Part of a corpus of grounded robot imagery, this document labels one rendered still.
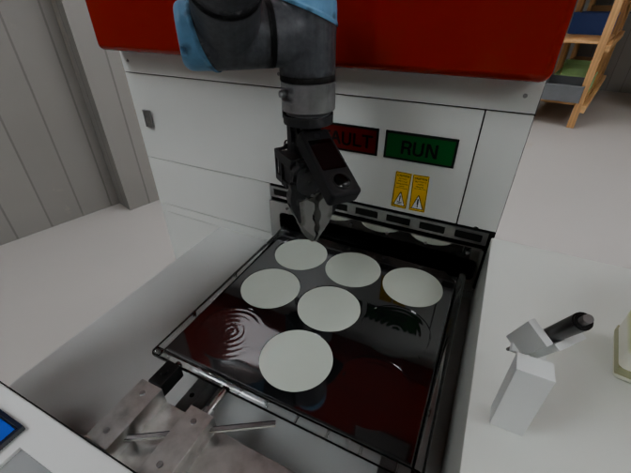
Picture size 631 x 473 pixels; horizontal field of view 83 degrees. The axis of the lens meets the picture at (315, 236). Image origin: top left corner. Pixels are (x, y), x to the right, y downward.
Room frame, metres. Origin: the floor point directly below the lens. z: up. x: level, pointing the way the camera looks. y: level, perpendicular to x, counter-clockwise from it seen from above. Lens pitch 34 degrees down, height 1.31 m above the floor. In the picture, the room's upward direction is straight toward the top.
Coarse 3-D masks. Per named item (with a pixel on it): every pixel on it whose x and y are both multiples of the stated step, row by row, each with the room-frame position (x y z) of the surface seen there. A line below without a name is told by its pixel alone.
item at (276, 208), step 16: (272, 208) 0.69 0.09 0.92; (288, 208) 0.67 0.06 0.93; (272, 224) 0.69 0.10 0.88; (336, 224) 0.63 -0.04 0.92; (352, 224) 0.61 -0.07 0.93; (368, 224) 0.60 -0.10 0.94; (384, 224) 0.59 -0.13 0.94; (336, 240) 0.64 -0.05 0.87; (400, 240) 0.57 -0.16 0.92; (416, 240) 0.55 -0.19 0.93; (432, 240) 0.54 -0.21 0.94; (448, 240) 0.54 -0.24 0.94; (464, 256) 0.52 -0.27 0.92; (480, 256) 0.51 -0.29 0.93; (448, 272) 0.53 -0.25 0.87; (464, 288) 0.51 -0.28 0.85
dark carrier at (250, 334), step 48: (288, 240) 0.60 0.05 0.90; (192, 336) 0.35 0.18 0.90; (240, 336) 0.35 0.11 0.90; (336, 336) 0.35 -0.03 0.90; (384, 336) 0.35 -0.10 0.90; (432, 336) 0.35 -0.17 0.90; (240, 384) 0.28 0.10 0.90; (336, 384) 0.27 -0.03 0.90; (384, 384) 0.27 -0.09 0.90; (384, 432) 0.21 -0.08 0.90
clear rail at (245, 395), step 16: (160, 352) 0.32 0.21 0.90; (192, 368) 0.30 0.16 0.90; (224, 384) 0.27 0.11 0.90; (256, 400) 0.25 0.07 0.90; (288, 416) 0.23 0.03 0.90; (304, 416) 0.23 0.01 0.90; (320, 432) 0.21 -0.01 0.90; (336, 432) 0.21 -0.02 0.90; (352, 448) 0.20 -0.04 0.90; (368, 448) 0.20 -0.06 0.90; (384, 464) 0.18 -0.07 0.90; (400, 464) 0.18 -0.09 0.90
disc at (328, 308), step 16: (320, 288) 0.45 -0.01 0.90; (336, 288) 0.45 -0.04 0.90; (304, 304) 0.42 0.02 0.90; (320, 304) 0.42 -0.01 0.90; (336, 304) 0.42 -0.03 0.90; (352, 304) 0.42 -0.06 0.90; (304, 320) 0.38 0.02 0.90; (320, 320) 0.38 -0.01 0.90; (336, 320) 0.38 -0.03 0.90; (352, 320) 0.38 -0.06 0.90
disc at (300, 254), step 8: (296, 240) 0.60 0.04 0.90; (304, 240) 0.60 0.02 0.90; (280, 248) 0.57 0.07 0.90; (288, 248) 0.57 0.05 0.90; (296, 248) 0.57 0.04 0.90; (304, 248) 0.57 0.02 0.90; (312, 248) 0.57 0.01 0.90; (320, 248) 0.57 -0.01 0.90; (280, 256) 0.54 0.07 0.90; (288, 256) 0.54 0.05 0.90; (296, 256) 0.54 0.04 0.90; (304, 256) 0.54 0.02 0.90; (312, 256) 0.54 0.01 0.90; (320, 256) 0.54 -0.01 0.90; (280, 264) 0.52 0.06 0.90; (288, 264) 0.52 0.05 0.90; (296, 264) 0.52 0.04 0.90; (304, 264) 0.52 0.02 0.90; (312, 264) 0.52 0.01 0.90; (320, 264) 0.52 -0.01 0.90
